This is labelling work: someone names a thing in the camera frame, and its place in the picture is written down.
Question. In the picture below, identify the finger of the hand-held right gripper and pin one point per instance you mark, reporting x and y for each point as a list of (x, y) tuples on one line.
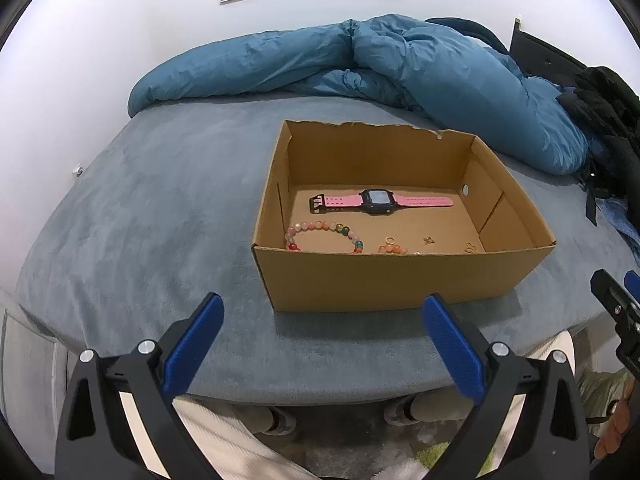
[(634, 280), (607, 287)]

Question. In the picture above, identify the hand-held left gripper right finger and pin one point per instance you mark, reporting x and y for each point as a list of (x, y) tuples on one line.
[(455, 350)]

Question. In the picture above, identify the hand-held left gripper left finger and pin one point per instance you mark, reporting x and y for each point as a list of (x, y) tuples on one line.
[(195, 345)]

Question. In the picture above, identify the gold butterfly pendant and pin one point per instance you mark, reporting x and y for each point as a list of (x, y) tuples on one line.
[(470, 248)]

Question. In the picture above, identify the brown cardboard box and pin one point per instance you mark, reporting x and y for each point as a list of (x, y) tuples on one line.
[(375, 280)]

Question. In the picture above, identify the person's right hand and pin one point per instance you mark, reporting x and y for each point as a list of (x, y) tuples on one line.
[(617, 427)]

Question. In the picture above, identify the grey slipper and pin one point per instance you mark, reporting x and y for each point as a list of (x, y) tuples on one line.
[(402, 410), (275, 420)]

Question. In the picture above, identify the person's beige trousers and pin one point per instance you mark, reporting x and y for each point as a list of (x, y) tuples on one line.
[(225, 440)]

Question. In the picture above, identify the grey bed cover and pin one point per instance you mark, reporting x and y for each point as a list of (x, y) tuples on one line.
[(150, 210)]

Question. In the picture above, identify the white panelled door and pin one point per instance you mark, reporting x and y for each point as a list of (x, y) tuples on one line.
[(30, 385)]

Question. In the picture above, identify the black clothing pile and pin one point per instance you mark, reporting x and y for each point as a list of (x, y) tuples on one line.
[(610, 110)]

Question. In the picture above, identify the black headboard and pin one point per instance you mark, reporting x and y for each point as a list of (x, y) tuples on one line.
[(540, 55)]

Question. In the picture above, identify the blue duvet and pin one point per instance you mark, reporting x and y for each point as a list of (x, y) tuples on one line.
[(250, 70)]

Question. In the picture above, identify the dark cloth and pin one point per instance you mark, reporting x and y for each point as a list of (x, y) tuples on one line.
[(470, 27)]

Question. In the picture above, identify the white wall socket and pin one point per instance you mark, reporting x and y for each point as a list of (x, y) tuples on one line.
[(79, 169)]

